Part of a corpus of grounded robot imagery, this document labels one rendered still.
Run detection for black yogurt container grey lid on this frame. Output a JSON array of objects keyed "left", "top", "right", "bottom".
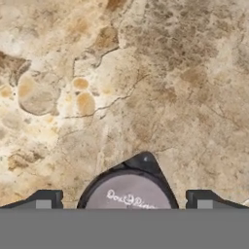
[{"left": 76, "top": 151, "right": 180, "bottom": 210}]

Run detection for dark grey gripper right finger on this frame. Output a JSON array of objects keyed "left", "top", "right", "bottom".
[{"left": 185, "top": 189, "right": 249, "bottom": 210}]

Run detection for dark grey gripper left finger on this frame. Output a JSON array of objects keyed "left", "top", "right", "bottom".
[{"left": 0, "top": 189, "right": 64, "bottom": 210}]

